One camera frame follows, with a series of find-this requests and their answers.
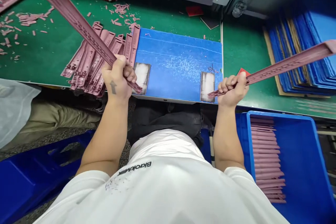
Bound person's right hand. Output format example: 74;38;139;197
217;72;250;107

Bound person's left hand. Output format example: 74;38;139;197
101;54;138;100

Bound pile of pink moulded parts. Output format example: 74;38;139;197
61;22;141;98

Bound blue corrugated plastic board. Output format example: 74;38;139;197
131;27;224;104

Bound person's legs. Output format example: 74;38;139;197
128;100;214;149

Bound red square card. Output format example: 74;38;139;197
185;5;204;17

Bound dark brown card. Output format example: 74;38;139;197
200;17;220;30

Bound scattered pink plastic scraps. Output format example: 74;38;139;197
0;3;141;62

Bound person's body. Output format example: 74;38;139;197
33;129;290;224

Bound blue plastic crate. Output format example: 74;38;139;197
235;110;336;224
0;129;97;224

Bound row of pink parts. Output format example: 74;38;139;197
250;118;287;204

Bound stack of blue corrugated sheets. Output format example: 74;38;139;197
263;10;336;99

